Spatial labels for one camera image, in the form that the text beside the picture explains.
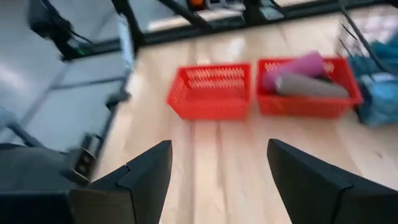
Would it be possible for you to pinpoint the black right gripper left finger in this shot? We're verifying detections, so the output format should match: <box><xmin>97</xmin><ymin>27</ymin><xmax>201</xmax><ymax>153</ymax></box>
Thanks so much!
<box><xmin>0</xmin><ymin>139</ymin><xmax>174</xmax><ymax>224</ymax></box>

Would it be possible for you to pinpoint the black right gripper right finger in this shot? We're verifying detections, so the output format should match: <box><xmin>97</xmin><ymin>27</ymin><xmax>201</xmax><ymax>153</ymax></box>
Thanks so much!
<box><xmin>267</xmin><ymin>138</ymin><xmax>398</xmax><ymax>224</ymax></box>

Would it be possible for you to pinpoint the tan bandage roll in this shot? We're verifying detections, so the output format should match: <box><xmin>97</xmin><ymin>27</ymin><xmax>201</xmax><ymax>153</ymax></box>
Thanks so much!
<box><xmin>275</xmin><ymin>73</ymin><xmax>351</xmax><ymax>99</ymax></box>

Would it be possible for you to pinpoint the pink bandage roll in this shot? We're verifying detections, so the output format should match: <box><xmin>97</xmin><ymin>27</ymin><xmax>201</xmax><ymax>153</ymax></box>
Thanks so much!
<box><xmin>261</xmin><ymin>51</ymin><xmax>326</xmax><ymax>91</ymax></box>

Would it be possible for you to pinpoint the red plastic slotted basket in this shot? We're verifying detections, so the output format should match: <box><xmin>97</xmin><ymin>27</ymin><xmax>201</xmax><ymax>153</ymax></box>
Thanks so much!
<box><xmin>166</xmin><ymin>63</ymin><xmax>252</xmax><ymax>121</ymax></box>
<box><xmin>256</xmin><ymin>57</ymin><xmax>364</xmax><ymax>119</ymax></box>

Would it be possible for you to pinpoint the black electronics box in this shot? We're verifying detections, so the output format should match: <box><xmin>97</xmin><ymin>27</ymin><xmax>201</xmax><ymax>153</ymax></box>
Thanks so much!
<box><xmin>27</xmin><ymin>0</ymin><xmax>91</xmax><ymax>62</ymax></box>

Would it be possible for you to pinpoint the aluminium rail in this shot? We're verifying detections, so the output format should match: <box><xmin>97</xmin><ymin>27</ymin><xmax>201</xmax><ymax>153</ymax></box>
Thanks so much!
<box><xmin>117</xmin><ymin>15</ymin><xmax>135</xmax><ymax>68</ymax></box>

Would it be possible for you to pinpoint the black wire basket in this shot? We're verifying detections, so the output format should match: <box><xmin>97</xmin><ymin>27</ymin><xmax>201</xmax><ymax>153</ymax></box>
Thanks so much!
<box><xmin>335</xmin><ymin>0</ymin><xmax>398</xmax><ymax>125</ymax></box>

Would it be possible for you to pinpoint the black frame post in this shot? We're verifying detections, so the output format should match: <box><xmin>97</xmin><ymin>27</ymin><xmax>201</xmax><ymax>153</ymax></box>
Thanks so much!
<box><xmin>111</xmin><ymin>0</ymin><xmax>146</xmax><ymax>52</ymax></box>

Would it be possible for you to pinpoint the black diagonal frame strut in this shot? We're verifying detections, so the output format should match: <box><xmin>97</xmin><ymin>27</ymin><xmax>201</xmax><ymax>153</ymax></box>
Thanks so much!
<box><xmin>158</xmin><ymin>0</ymin><xmax>215</xmax><ymax>30</ymax></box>

